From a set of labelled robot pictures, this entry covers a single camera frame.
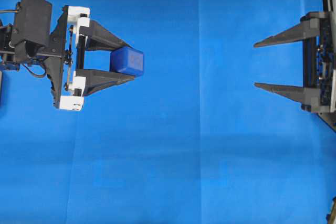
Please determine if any blue block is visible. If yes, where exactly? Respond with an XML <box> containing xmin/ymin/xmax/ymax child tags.
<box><xmin>110</xmin><ymin>46</ymin><xmax>144</xmax><ymax>77</ymax></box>

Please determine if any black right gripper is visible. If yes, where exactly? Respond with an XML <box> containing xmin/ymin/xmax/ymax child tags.
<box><xmin>254</xmin><ymin>12</ymin><xmax>335</xmax><ymax>113</ymax></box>

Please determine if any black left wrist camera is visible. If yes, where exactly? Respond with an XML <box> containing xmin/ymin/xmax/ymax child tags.
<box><xmin>11</xmin><ymin>0</ymin><xmax>52</xmax><ymax>63</ymax></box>

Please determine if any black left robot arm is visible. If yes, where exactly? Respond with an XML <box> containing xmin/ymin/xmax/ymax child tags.
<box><xmin>1</xmin><ymin>0</ymin><xmax>144</xmax><ymax>111</ymax></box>

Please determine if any blue table cloth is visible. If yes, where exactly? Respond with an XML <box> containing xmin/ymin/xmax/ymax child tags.
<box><xmin>1</xmin><ymin>0</ymin><xmax>335</xmax><ymax>223</ymax></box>

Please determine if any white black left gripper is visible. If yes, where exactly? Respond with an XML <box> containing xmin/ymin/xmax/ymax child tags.
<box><xmin>44</xmin><ymin>5</ymin><xmax>135</xmax><ymax>111</ymax></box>

